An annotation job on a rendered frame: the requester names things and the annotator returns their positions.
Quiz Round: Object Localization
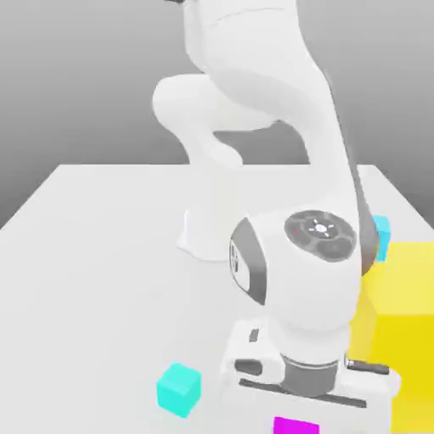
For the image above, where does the large yellow box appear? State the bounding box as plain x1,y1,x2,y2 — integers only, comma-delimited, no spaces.
348,241,434,434

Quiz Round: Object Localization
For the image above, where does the small cyan cube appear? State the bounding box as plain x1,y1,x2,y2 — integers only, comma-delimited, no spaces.
156,362,203,419

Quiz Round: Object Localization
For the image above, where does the small light blue cube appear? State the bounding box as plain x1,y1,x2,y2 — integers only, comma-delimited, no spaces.
371,214,391,263

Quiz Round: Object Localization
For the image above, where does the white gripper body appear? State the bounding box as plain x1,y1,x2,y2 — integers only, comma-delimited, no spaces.
219,368,402,434

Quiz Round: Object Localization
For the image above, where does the small magenta cube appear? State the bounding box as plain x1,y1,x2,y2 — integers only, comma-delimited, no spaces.
273,415,320,434

